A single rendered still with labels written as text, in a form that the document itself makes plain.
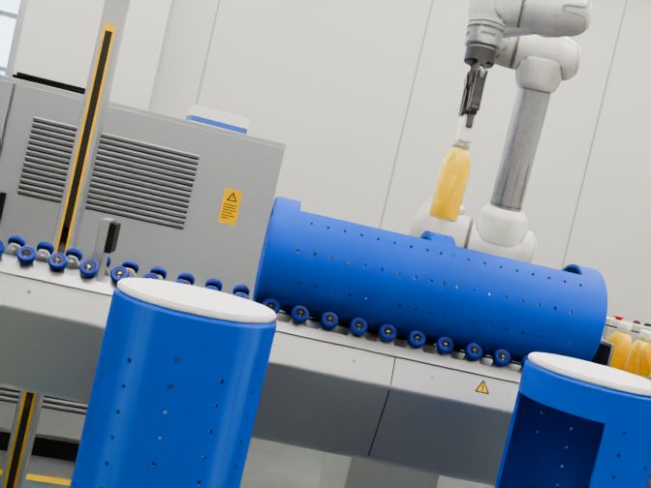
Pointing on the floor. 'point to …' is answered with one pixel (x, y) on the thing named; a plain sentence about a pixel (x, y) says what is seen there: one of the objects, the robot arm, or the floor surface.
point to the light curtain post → (72, 210)
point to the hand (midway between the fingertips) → (464, 130)
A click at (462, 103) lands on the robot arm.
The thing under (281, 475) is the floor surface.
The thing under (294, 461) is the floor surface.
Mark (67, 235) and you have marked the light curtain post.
